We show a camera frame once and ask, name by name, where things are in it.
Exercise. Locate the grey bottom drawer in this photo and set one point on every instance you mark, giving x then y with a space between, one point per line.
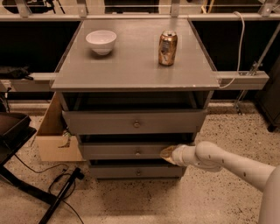
136 171

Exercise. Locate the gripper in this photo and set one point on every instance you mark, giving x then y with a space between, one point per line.
180 154

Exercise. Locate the grey top drawer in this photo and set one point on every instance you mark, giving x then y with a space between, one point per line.
134 122

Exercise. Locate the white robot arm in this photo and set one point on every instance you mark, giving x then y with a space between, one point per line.
212 158

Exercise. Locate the grey drawer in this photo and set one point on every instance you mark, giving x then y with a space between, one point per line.
102 151
134 122
136 171

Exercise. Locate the white ceramic bowl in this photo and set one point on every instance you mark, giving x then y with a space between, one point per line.
101 42

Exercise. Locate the dented gold soda can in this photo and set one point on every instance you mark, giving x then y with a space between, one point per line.
167 48

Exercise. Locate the metal railing frame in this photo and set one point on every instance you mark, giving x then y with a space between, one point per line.
36 37

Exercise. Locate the black chair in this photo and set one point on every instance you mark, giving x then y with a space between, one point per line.
15 131

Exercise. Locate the black bag on rail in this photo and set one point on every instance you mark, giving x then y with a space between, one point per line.
14 73

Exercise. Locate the dark cabinet at right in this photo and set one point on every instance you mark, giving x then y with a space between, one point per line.
268 99

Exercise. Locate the cardboard box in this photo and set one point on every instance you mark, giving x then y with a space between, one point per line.
55 142

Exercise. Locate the black stand leg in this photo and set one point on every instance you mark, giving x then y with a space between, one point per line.
76 174

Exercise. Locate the grey drawer cabinet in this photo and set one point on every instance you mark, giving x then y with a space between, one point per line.
130 78

